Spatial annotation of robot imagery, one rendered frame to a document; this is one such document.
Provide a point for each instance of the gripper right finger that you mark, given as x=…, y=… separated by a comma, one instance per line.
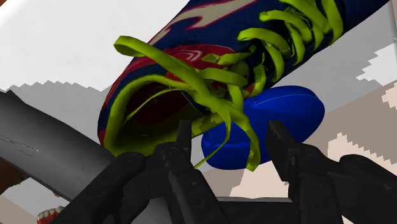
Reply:
x=313, y=183

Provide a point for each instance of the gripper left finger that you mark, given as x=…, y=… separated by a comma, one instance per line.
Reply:
x=139, y=186

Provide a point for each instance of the blue oval ball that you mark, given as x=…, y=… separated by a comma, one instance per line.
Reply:
x=288, y=114

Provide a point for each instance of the red toy with white teeth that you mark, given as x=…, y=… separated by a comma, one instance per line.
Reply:
x=46, y=217

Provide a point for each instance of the dark grey flat board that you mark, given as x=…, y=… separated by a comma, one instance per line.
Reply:
x=46, y=142

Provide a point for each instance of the navy shoe with green laces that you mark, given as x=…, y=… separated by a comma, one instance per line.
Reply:
x=217, y=28

